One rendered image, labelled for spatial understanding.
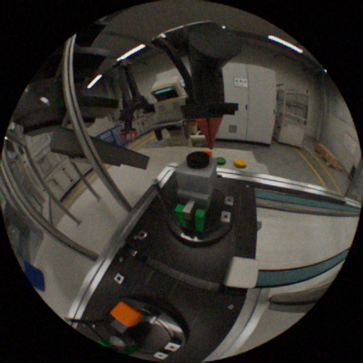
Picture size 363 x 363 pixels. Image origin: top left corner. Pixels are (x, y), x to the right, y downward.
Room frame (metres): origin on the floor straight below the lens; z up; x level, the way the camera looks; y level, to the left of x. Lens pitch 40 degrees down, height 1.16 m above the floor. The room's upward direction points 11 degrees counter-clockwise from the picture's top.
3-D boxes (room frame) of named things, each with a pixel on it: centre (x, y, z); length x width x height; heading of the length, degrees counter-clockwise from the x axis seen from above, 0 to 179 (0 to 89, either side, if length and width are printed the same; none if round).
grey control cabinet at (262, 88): (2.51, -2.49, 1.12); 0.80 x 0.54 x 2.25; 63
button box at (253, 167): (0.26, -0.21, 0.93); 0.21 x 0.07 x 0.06; 60
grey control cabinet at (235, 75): (2.87, -1.78, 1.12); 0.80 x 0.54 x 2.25; 63
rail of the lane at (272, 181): (0.11, -0.34, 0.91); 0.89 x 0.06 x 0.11; 60
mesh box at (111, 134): (4.29, 2.70, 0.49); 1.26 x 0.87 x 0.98; 155
